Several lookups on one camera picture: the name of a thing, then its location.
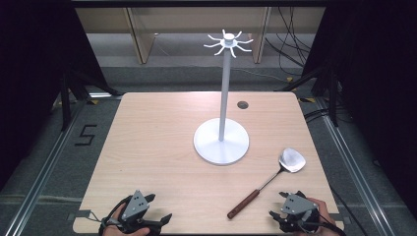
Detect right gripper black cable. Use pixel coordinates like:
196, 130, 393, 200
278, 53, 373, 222
299, 219, 348, 236

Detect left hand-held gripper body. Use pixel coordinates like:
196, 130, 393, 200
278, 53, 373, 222
107, 189, 165, 235

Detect black curtain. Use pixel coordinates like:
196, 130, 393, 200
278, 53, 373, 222
300, 0, 417, 215
0, 0, 111, 193

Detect metal spatula with wooden handle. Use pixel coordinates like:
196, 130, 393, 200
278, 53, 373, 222
226, 147, 307, 220

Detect person's right hand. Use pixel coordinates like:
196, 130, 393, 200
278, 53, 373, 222
294, 197, 338, 236

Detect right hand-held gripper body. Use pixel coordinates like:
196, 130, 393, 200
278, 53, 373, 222
276, 190, 322, 234

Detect person's left hand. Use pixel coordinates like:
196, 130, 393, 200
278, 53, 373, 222
102, 204, 151, 236

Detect black cables beside table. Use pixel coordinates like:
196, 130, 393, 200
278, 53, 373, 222
302, 107, 330, 124

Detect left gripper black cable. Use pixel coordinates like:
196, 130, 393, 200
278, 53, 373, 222
88, 210, 110, 228

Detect bundle of black floor cables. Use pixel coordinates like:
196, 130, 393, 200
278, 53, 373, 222
265, 6, 313, 77

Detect black tripod stand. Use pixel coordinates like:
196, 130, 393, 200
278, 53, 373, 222
277, 63, 342, 128
58, 68, 123, 133

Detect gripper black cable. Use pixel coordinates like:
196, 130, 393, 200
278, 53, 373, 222
88, 210, 110, 228
299, 219, 348, 236

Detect light wooden desk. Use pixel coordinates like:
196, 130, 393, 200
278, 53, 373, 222
75, 6, 327, 66

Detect white hook stand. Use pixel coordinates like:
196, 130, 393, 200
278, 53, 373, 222
193, 29, 255, 166

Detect aluminium floor rail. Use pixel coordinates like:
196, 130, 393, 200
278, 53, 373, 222
3, 97, 87, 236
314, 97, 391, 236

